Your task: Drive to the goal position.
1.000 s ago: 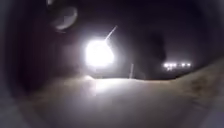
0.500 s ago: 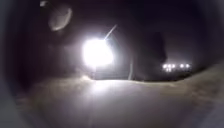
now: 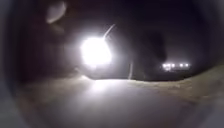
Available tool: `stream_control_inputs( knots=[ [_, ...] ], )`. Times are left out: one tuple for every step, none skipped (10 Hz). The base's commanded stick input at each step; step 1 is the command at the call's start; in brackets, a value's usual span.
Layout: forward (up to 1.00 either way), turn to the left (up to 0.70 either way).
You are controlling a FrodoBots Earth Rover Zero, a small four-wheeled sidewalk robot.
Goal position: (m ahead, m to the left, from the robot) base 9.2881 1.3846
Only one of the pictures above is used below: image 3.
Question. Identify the grey asphalt road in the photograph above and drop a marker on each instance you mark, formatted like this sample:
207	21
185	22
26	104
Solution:
110	106

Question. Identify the distant lit building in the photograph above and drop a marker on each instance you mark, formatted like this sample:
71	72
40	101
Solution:
176	66

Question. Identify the pale grassy bank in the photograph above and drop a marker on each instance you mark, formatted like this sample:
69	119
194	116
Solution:
193	83

